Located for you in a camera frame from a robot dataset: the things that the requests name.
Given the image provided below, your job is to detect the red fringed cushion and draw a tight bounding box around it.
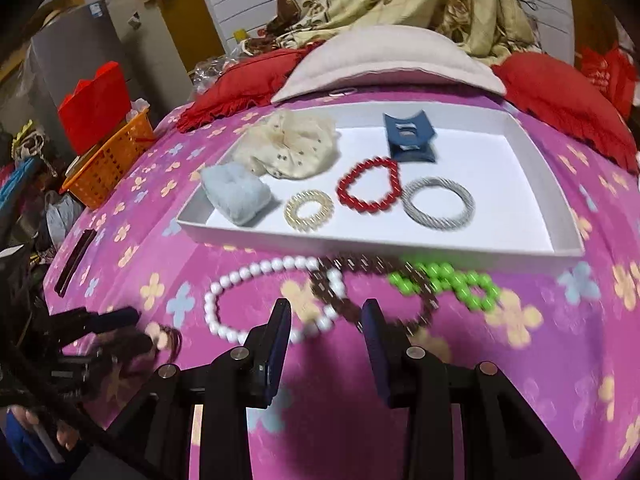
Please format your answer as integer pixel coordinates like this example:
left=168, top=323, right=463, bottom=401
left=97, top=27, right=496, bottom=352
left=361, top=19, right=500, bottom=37
left=492, top=52, right=638, bottom=173
left=176, top=47, right=321, bottom=133

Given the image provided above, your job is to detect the clear plastic bag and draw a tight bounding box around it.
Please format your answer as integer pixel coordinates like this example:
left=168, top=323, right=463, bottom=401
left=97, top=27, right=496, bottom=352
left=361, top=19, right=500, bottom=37
left=190, top=55, right=236, bottom=93

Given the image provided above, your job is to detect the red gift bag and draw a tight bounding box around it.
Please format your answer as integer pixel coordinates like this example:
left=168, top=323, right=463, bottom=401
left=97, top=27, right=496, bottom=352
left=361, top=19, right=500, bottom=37
left=57, top=61, right=135, bottom=156

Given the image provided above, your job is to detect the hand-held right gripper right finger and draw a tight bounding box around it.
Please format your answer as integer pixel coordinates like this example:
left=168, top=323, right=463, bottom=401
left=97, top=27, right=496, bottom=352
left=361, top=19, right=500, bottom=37
left=361, top=299, right=581, bottom=480

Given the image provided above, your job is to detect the white bead bracelet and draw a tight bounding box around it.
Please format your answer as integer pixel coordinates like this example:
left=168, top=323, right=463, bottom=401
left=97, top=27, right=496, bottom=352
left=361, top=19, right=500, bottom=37
left=204, top=255, right=347, bottom=345

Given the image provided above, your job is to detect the silver twisted bracelet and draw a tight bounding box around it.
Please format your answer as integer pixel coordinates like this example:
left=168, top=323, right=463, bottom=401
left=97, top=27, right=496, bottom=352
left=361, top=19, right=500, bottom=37
left=401, top=176, right=476, bottom=228

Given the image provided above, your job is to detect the person's left hand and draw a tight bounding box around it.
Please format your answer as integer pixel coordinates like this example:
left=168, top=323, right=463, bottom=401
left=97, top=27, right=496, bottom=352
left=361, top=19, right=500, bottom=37
left=7, top=406, right=83, bottom=453

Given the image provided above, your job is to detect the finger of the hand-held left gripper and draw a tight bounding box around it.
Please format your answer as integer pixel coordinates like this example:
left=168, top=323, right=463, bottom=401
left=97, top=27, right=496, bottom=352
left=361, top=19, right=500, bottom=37
left=50, top=307, right=141, bottom=335
left=90, top=334, right=157, bottom=367

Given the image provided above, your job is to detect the brown bead bracelet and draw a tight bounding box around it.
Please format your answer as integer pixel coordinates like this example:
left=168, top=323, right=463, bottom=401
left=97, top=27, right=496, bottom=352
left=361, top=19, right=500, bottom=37
left=310, top=252, right=441, bottom=336

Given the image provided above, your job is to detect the cream dotted scrunchie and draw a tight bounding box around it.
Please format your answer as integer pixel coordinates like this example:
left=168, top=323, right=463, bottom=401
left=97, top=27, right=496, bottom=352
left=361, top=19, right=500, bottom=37
left=232, top=111, right=342, bottom=181

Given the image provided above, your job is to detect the orange plastic basket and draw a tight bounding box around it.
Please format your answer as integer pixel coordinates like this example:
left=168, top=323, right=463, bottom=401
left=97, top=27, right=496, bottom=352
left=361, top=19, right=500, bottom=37
left=61, top=107, right=156, bottom=210

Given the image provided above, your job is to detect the pink brown hair tie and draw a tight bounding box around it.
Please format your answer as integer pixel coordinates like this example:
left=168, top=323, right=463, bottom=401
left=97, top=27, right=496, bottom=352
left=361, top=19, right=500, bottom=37
left=145, top=324, right=183, bottom=361

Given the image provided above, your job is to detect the pink floral bed sheet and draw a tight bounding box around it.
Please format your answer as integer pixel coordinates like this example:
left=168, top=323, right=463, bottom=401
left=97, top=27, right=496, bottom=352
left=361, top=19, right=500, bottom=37
left=42, top=85, right=640, bottom=480

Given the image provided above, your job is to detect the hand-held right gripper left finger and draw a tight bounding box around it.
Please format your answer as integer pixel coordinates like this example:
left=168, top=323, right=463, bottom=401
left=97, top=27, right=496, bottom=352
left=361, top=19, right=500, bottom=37
left=107, top=298, right=293, bottom=480

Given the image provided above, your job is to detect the red bead bracelet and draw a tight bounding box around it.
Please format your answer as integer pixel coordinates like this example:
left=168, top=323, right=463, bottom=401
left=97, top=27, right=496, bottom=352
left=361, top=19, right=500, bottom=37
left=336, top=156, right=402, bottom=218

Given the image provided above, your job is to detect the green bead bracelet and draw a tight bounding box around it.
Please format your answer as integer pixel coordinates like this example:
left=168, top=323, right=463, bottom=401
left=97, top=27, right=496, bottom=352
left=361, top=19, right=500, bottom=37
left=389, top=259, right=501, bottom=311

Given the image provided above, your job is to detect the grey pillow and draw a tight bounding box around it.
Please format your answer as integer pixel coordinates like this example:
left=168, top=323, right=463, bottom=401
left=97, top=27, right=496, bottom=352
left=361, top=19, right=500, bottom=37
left=270, top=25, right=507, bottom=106

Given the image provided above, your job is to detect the gold spiral hair tie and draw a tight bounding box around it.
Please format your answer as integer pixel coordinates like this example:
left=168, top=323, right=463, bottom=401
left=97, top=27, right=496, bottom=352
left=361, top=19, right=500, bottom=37
left=284, top=189, right=335, bottom=233

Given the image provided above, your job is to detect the grey refrigerator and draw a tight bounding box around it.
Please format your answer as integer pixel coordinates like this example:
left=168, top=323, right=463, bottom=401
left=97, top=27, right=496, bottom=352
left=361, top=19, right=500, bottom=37
left=30, top=7, right=146, bottom=126

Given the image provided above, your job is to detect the black flat bar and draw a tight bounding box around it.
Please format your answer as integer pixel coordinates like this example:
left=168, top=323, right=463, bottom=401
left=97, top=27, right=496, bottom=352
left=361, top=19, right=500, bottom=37
left=54, top=229, right=97, bottom=297

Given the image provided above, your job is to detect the blue hair claw clip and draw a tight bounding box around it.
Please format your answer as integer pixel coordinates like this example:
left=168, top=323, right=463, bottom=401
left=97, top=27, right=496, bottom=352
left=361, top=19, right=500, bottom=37
left=382, top=109, right=438, bottom=165

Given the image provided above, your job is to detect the white shallow tray box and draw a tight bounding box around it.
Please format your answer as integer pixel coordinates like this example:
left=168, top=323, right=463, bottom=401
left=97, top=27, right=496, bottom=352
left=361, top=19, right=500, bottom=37
left=176, top=101, right=586, bottom=257

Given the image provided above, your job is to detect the red printed bag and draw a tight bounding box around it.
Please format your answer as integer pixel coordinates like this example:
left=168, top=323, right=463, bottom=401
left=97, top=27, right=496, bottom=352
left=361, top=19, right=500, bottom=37
left=580, top=42, right=638, bottom=111

